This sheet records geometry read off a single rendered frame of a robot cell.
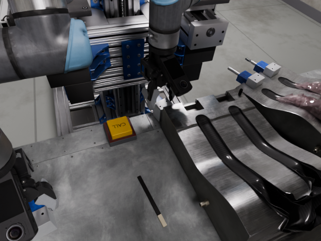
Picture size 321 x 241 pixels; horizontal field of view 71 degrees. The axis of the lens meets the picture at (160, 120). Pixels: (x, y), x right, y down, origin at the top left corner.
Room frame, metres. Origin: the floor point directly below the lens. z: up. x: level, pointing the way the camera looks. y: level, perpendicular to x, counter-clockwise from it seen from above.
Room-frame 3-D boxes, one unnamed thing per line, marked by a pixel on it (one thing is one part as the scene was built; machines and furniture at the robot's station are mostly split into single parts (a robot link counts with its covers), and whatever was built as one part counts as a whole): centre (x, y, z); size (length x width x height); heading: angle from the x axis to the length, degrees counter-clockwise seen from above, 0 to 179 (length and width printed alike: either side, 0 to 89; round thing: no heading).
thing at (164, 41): (0.52, 0.02, 1.07); 0.08 x 0.08 x 0.05
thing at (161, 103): (0.54, 0.03, 0.83); 0.13 x 0.05 x 0.05; 41
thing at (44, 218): (0.17, 0.26, 0.83); 0.13 x 0.05 x 0.05; 36
